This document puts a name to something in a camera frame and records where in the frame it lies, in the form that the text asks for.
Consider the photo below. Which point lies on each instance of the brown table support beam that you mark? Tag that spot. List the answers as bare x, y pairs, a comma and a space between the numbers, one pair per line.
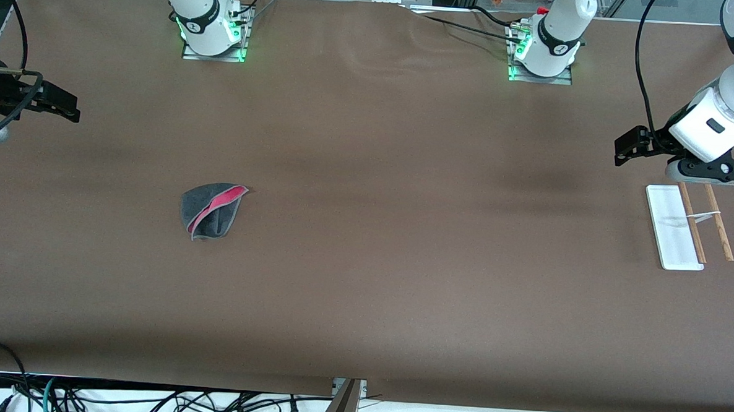
341, 409

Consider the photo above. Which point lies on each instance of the grey and pink towel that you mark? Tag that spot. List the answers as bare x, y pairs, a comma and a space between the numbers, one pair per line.
195, 203

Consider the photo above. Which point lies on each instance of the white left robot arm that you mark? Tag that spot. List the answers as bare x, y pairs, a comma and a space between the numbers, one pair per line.
557, 28

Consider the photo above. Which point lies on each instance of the white table edge bracket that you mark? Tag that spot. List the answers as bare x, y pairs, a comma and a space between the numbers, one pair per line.
336, 387

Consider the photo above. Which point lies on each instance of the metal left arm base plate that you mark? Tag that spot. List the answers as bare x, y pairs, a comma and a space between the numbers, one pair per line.
561, 80

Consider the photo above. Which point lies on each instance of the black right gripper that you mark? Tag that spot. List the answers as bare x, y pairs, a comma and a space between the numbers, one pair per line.
0, 93

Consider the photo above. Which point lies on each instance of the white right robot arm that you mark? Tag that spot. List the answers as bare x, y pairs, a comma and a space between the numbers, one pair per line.
196, 6

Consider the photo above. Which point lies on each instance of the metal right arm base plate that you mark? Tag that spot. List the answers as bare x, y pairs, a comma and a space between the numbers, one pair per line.
191, 56

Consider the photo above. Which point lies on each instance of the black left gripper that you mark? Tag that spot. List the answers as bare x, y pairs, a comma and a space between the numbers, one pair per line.
653, 143

